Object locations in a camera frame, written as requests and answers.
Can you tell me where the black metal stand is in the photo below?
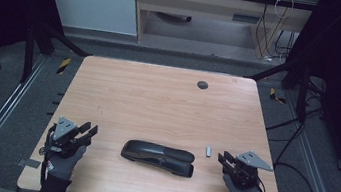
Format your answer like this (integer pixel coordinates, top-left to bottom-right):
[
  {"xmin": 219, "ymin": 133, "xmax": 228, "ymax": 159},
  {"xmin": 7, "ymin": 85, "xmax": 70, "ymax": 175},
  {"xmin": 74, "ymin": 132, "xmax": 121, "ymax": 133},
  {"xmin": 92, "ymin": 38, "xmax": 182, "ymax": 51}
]
[
  {"xmin": 240, "ymin": 51, "xmax": 315, "ymax": 125},
  {"xmin": 19, "ymin": 18, "xmax": 97, "ymax": 93}
]

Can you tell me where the person's left hand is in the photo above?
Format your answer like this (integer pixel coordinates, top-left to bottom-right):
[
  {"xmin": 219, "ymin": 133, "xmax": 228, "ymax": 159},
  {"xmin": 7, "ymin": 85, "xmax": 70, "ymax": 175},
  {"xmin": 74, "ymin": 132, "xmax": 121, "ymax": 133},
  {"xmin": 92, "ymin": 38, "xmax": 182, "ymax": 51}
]
[{"xmin": 44, "ymin": 141, "xmax": 88, "ymax": 183}]

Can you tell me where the yellow handled tool left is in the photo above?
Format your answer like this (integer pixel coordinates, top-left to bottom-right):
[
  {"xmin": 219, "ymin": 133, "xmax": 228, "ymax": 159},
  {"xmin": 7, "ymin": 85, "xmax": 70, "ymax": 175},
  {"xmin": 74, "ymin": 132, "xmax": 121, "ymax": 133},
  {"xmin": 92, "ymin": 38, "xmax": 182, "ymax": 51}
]
[{"xmin": 56, "ymin": 56, "xmax": 73, "ymax": 77}]

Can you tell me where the yellow handled tool right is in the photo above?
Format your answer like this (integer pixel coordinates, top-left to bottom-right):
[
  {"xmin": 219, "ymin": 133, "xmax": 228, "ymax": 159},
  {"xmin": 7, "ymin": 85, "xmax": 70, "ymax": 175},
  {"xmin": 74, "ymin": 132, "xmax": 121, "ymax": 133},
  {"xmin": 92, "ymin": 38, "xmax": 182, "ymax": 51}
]
[{"xmin": 268, "ymin": 87, "xmax": 289, "ymax": 105}]

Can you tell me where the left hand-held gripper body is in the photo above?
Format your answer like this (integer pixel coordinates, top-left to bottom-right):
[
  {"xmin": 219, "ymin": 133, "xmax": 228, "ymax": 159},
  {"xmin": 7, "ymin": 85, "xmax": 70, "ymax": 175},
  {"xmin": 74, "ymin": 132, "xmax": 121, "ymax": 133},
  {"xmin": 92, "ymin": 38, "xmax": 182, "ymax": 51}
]
[{"xmin": 45, "ymin": 115, "xmax": 91, "ymax": 163}]

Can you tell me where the black stapler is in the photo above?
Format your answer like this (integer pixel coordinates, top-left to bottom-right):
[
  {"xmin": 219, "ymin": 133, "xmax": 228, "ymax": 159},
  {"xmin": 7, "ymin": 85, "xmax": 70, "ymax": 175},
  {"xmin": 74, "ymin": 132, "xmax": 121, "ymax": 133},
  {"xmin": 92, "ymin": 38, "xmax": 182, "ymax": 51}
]
[{"xmin": 118, "ymin": 137, "xmax": 198, "ymax": 179}]

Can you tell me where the black cable bundle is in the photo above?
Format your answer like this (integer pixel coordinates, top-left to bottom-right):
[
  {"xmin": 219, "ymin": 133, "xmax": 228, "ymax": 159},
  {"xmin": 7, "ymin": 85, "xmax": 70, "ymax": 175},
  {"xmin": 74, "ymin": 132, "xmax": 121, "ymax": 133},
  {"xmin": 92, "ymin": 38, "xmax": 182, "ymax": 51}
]
[{"xmin": 252, "ymin": 2, "xmax": 299, "ymax": 64}]

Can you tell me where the light wooden desk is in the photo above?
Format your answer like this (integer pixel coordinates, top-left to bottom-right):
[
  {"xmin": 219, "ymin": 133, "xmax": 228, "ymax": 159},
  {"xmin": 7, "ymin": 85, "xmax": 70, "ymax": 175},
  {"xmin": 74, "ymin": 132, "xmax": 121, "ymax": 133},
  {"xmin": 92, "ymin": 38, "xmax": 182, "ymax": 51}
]
[{"xmin": 125, "ymin": 0, "xmax": 321, "ymax": 67}]

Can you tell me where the round grey cable grommet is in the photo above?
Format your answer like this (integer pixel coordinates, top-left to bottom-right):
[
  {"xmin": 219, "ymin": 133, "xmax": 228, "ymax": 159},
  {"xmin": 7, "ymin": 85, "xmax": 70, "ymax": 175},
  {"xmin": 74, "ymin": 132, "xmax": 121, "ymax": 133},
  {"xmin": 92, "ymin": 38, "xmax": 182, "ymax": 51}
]
[{"xmin": 196, "ymin": 80, "xmax": 210, "ymax": 91}]

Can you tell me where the white hanging cable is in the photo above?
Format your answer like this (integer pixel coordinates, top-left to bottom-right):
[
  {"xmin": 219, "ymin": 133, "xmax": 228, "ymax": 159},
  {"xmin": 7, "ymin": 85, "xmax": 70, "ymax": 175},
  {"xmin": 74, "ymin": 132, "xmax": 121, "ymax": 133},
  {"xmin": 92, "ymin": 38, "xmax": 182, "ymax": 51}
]
[{"xmin": 272, "ymin": 0, "xmax": 296, "ymax": 21}]

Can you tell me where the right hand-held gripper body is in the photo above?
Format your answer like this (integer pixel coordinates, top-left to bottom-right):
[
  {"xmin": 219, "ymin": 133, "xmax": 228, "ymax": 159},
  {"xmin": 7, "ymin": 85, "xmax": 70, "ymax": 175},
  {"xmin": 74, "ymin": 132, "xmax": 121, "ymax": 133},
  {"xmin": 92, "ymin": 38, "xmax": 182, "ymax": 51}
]
[{"xmin": 223, "ymin": 148, "xmax": 276, "ymax": 192}]

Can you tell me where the grey tape tab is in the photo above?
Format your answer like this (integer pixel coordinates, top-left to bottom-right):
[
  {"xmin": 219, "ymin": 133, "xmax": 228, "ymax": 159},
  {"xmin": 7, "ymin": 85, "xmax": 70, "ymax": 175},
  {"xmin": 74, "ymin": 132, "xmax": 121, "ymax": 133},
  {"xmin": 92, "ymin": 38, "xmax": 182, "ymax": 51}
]
[{"xmin": 16, "ymin": 156, "xmax": 42, "ymax": 171}]

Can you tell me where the yellow handled tool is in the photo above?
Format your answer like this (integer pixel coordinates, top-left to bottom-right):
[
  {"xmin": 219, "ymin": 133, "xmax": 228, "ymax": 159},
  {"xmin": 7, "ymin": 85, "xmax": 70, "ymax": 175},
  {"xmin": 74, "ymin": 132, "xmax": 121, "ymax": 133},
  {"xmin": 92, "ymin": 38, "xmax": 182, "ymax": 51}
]
[
  {"xmin": 56, "ymin": 56, "xmax": 73, "ymax": 77},
  {"xmin": 268, "ymin": 87, "xmax": 289, "ymax": 105}
]

